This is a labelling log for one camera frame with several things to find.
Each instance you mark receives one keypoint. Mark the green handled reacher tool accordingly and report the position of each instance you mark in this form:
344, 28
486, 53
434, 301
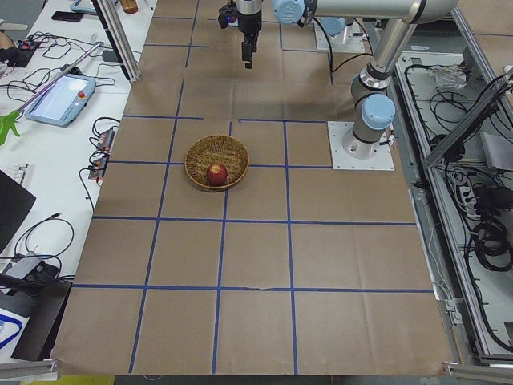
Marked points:
8, 121

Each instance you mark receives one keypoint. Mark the orange usb hub lower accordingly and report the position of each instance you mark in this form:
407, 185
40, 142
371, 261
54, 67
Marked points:
97, 169

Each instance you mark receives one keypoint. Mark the orange usb hub upper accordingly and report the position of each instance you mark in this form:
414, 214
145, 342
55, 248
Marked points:
106, 140

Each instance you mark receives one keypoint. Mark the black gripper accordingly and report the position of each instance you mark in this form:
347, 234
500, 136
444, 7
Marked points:
248, 23

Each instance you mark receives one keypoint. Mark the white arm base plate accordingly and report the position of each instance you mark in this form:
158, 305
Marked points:
343, 35
360, 160

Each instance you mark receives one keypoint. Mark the woven wicker basket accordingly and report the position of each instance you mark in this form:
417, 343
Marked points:
216, 149

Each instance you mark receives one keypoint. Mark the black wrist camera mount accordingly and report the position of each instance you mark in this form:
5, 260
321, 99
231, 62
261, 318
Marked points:
228, 16

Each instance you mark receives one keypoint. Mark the black box on desk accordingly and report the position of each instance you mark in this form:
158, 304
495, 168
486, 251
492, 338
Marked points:
39, 335

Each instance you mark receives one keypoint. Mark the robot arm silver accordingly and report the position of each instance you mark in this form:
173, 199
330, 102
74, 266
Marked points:
375, 110

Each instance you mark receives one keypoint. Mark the orange usb hub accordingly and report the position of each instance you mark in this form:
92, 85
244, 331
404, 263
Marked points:
97, 169
106, 140

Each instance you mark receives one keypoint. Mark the blue teach pendant tablet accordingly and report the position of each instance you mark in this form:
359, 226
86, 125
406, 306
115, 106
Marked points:
62, 103

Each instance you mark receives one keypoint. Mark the dark red apple in basket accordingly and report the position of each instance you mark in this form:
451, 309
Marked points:
217, 175

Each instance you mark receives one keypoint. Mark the black smartphone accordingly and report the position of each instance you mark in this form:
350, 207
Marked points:
66, 16

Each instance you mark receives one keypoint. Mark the aluminium frame post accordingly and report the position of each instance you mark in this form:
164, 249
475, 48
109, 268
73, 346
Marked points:
116, 35

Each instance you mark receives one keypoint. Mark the black laptop corner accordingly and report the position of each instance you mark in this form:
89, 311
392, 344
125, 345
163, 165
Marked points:
16, 203

